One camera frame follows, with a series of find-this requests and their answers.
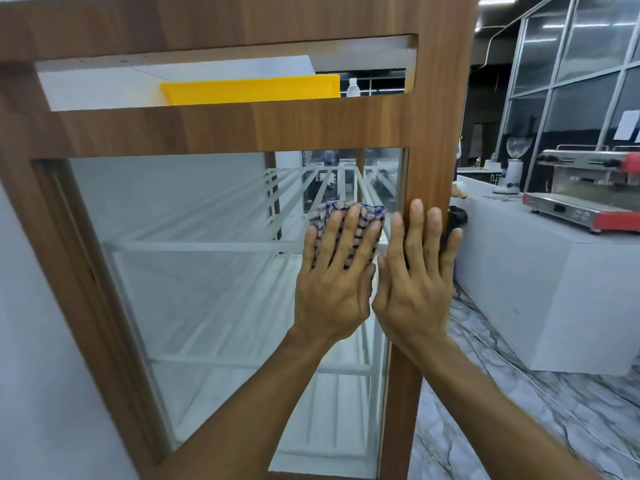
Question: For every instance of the person's left hand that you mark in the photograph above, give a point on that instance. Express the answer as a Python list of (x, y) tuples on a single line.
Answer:
[(335, 294)]

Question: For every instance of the person's right hand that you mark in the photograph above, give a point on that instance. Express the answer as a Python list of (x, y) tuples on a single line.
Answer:
[(415, 294)]

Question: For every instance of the blue white checkered cloth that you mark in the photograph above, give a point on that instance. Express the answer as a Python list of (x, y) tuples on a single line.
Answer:
[(325, 214)]

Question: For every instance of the wooden glass display cabinet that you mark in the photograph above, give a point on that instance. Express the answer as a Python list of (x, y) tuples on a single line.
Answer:
[(250, 129)]

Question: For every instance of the person's left forearm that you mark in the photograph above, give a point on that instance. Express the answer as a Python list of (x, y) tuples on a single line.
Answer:
[(250, 419)]

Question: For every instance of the person's right forearm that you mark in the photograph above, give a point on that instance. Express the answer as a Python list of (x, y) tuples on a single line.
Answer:
[(490, 419)]

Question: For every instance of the white counter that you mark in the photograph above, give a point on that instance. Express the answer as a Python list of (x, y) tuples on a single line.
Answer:
[(540, 294)]

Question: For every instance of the white coffee grinder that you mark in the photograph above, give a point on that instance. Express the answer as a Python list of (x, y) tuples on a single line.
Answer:
[(512, 167)]

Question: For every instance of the red espresso machine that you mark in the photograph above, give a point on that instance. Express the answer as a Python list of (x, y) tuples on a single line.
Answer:
[(590, 204)]

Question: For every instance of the clear plastic bottle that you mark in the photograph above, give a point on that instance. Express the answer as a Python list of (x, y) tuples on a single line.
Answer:
[(353, 89)]

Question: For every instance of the yellow plastic tray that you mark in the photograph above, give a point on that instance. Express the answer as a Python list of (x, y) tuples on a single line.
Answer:
[(250, 90)]

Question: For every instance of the white paper sheet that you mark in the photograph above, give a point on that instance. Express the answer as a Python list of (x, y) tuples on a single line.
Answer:
[(627, 125)]

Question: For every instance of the glass partition wall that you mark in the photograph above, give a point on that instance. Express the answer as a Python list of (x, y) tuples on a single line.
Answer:
[(575, 69)]

